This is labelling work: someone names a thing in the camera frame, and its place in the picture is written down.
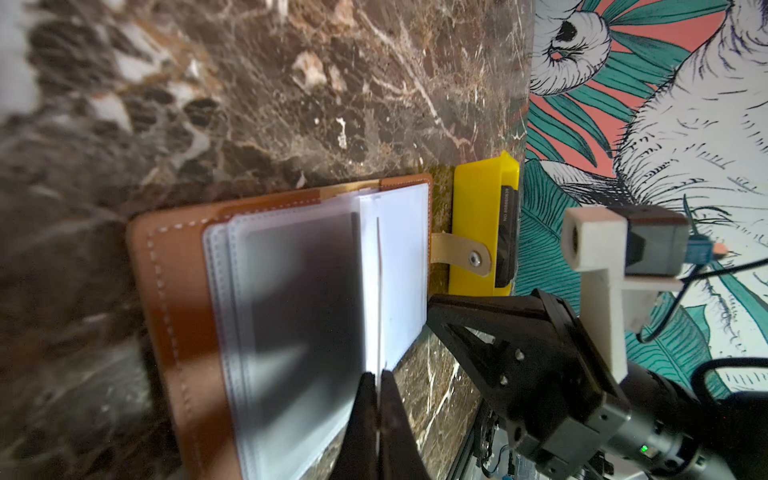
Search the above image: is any yellow plastic card tray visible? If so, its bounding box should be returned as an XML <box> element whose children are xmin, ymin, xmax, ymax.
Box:
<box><xmin>448</xmin><ymin>151</ymin><xmax>521</xmax><ymax>297</ymax></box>

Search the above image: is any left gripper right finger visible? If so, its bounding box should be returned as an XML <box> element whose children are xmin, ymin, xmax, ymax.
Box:
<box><xmin>379</xmin><ymin>370</ymin><xmax>430</xmax><ymax>480</ymax></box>

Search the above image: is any dark credit card stack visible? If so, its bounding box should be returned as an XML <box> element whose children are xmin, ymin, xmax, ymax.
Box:
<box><xmin>495</xmin><ymin>185</ymin><xmax>520</xmax><ymax>288</ymax></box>

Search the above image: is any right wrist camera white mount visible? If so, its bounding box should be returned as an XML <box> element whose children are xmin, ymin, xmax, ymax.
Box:
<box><xmin>560</xmin><ymin>205</ymin><xmax>730</xmax><ymax>385</ymax></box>

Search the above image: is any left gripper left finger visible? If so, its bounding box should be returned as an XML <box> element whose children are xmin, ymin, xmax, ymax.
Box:
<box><xmin>329</xmin><ymin>372</ymin><xmax>378</xmax><ymax>480</ymax></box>

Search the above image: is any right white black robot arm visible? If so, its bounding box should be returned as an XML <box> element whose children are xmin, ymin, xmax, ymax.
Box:
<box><xmin>427</xmin><ymin>290</ymin><xmax>767</xmax><ymax>479</ymax></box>

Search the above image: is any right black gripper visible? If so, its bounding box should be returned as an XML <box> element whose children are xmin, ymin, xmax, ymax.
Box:
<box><xmin>425</xmin><ymin>289</ymin><xmax>739</xmax><ymax>480</ymax></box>

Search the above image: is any brown leather card holder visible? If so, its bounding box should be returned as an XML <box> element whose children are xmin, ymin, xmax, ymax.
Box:
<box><xmin>125</xmin><ymin>173</ymin><xmax>493</xmax><ymax>480</ymax></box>

